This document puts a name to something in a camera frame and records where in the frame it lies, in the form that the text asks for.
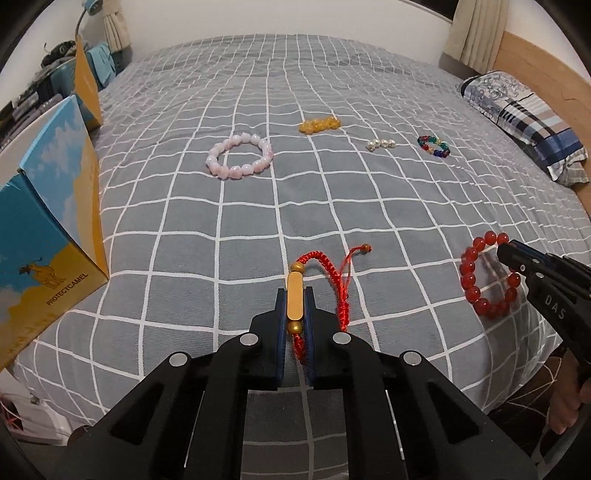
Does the dark bag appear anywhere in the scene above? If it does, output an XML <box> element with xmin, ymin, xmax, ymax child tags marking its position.
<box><xmin>42</xmin><ymin>41</ymin><xmax>77</xmax><ymax>66</ymax></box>

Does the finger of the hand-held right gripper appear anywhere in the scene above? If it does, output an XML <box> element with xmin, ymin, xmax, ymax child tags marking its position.
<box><xmin>508</xmin><ymin>241</ymin><xmax>591</xmax><ymax>287</ymax></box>
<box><xmin>497</xmin><ymin>244</ymin><xmax>550</xmax><ymax>298</ymax></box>

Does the pink bead bracelet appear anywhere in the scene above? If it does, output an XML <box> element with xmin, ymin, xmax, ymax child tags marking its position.
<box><xmin>206</xmin><ymin>132</ymin><xmax>275</xmax><ymax>179</ymax></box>

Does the blue desk lamp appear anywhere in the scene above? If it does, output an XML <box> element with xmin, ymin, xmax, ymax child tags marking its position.
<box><xmin>75</xmin><ymin>0</ymin><xmax>105</xmax><ymax>43</ymax></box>

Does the beige curtain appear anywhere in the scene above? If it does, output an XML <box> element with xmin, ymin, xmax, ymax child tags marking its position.
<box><xmin>444</xmin><ymin>0</ymin><xmax>507</xmax><ymax>71</ymax></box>
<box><xmin>102</xmin><ymin>10</ymin><xmax>133</xmax><ymax>63</ymax></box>

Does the blue patterned pillow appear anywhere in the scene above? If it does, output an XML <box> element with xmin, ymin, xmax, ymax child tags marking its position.
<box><xmin>457</xmin><ymin>71</ymin><xmax>590</xmax><ymax>186</ymax></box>

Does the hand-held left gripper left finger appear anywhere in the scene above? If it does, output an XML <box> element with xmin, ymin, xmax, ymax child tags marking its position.
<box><xmin>41</xmin><ymin>290</ymin><xmax>287</xmax><ymax>480</ymax></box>

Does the person's right hand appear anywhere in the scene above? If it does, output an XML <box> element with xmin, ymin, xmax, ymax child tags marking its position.
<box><xmin>551</xmin><ymin>374</ymin><xmax>591</xmax><ymax>437</ymax></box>

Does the grey checkered bed sheet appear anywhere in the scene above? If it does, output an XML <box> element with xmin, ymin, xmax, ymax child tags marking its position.
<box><xmin>9</xmin><ymin>32</ymin><xmax>583</xmax><ymax>480</ymax></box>

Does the red bead bracelet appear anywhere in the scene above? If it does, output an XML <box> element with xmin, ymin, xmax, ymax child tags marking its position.
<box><xmin>459</xmin><ymin>232</ymin><xmax>522</xmax><ymax>315</ymax></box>

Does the red braided cord bracelet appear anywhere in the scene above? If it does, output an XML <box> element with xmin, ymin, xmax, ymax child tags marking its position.
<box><xmin>286</xmin><ymin>244</ymin><xmax>372</xmax><ymax>367</ymax></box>

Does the teal cloth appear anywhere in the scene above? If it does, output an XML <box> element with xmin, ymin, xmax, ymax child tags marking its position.
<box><xmin>87</xmin><ymin>43</ymin><xmax>117</xmax><ymax>88</ymax></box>

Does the blue and yellow shoebox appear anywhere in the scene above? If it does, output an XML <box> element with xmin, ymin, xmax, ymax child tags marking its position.
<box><xmin>0</xmin><ymin>37</ymin><xmax>110</xmax><ymax>370</ymax></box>

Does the multicolour glass bead bracelet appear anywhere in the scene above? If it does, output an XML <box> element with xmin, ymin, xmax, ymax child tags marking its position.
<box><xmin>417</xmin><ymin>135</ymin><xmax>451</xmax><ymax>160</ymax></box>

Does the teal suitcase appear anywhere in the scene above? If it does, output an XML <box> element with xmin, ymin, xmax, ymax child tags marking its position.
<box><xmin>36</xmin><ymin>59</ymin><xmax>77</xmax><ymax>103</ymax></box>

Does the yellow bead bracelet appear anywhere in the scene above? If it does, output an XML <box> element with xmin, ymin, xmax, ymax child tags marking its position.
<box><xmin>299</xmin><ymin>117</ymin><xmax>342</xmax><ymax>136</ymax></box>

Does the red cable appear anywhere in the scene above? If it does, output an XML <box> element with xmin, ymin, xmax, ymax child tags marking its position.
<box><xmin>0</xmin><ymin>394</ymin><xmax>24</xmax><ymax>432</ymax></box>

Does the wooden headboard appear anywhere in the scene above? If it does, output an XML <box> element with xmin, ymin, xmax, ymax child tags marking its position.
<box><xmin>494</xmin><ymin>31</ymin><xmax>591</xmax><ymax>222</ymax></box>

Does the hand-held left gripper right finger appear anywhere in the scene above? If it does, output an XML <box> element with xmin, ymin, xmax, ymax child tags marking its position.
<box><xmin>305</xmin><ymin>287</ymin><xmax>541</xmax><ymax>480</ymax></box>

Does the grey suitcase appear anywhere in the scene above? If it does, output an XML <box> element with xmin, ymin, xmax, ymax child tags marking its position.
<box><xmin>0</xmin><ymin>90</ymin><xmax>62</xmax><ymax>141</ymax></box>

